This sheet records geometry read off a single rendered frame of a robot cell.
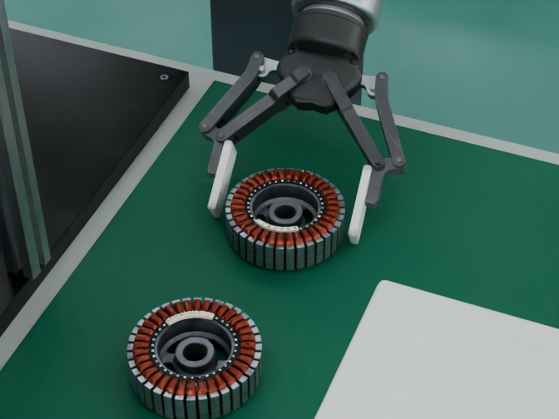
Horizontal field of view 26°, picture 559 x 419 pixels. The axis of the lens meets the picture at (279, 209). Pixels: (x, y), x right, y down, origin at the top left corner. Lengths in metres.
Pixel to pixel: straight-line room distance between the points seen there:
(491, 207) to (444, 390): 0.76
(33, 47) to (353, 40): 0.39
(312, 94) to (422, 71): 1.47
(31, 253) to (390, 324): 0.65
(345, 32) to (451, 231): 0.22
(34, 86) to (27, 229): 0.29
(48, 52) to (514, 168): 0.52
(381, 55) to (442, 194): 1.49
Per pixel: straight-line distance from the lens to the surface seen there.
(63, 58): 1.36
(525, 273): 1.14
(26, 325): 1.10
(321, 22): 1.17
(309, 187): 1.15
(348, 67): 1.18
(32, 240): 1.08
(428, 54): 2.69
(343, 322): 1.07
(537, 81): 2.65
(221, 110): 1.18
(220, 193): 1.15
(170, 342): 1.04
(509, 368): 0.46
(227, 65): 1.90
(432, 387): 0.45
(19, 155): 1.03
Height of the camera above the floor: 1.55
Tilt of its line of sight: 43 degrees down
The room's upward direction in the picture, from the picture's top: straight up
